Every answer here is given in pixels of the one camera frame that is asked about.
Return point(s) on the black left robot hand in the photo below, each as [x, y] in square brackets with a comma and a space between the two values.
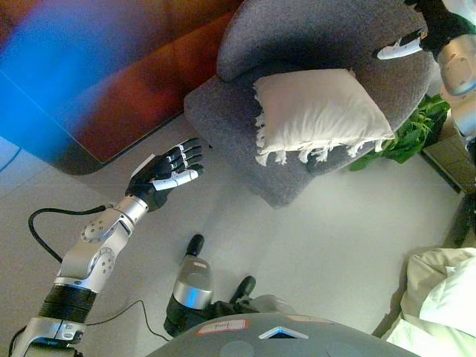
[156, 175]

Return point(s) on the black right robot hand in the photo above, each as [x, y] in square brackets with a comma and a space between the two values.
[442, 26]

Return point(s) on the white fringed pillow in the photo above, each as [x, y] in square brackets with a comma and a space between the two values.
[320, 111]

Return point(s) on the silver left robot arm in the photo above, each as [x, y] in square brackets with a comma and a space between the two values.
[96, 230]

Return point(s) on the silver left robot leg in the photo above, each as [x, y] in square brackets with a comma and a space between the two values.
[193, 286]

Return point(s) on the silver robot leg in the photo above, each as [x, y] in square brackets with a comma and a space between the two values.
[267, 303]
[193, 286]

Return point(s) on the green leafy potted plant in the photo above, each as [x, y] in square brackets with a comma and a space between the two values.
[409, 141]

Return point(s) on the beige bedside cabinet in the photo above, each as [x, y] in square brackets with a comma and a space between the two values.
[453, 160]

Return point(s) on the grey fabric armchair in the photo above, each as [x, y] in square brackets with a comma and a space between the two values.
[282, 41]

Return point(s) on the silver right robot leg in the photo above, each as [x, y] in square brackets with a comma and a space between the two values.
[267, 303]

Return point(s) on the grey robot torso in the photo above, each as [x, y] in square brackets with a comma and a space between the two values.
[279, 342]

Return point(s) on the bed with white bedding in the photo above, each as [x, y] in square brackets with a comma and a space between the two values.
[439, 290]

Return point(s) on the beige upholstered bed frame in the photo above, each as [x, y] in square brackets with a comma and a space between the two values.
[463, 219]

